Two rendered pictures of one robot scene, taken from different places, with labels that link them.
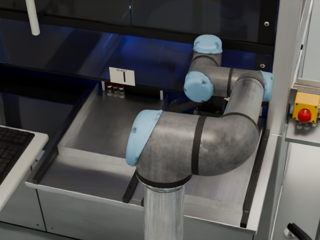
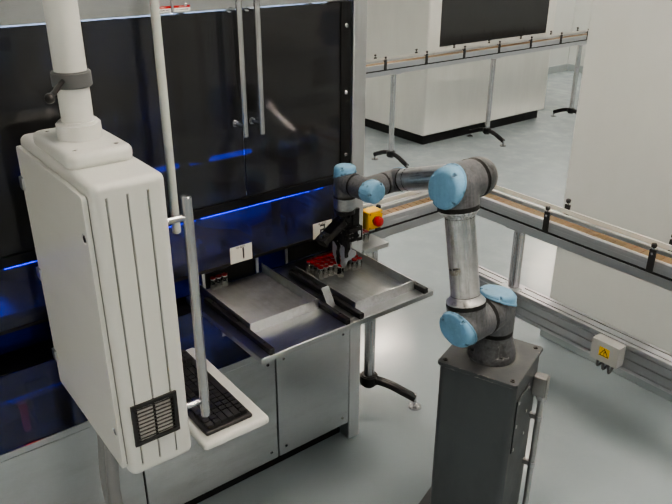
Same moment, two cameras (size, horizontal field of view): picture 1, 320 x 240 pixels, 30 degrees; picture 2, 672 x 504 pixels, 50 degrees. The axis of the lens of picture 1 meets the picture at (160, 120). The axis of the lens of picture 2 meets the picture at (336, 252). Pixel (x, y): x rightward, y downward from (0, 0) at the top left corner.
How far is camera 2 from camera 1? 1.76 m
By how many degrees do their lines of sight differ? 49
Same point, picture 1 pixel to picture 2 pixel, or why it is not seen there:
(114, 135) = (268, 304)
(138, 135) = (459, 176)
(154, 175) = (473, 202)
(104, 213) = not seen: hidden behind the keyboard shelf
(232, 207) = (408, 286)
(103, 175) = (306, 323)
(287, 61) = not seen: hidden behind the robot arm
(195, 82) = (377, 185)
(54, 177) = (276, 344)
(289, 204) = not seen: hidden behind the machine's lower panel
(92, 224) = (206, 465)
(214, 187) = (378, 288)
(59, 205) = (169, 464)
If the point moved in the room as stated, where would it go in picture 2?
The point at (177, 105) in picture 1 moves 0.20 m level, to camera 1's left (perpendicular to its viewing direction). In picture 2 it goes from (329, 234) to (293, 255)
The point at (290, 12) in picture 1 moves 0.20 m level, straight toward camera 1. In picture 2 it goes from (359, 138) to (400, 151)
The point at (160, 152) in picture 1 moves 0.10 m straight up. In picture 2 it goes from (474, 181) to (477, 145)
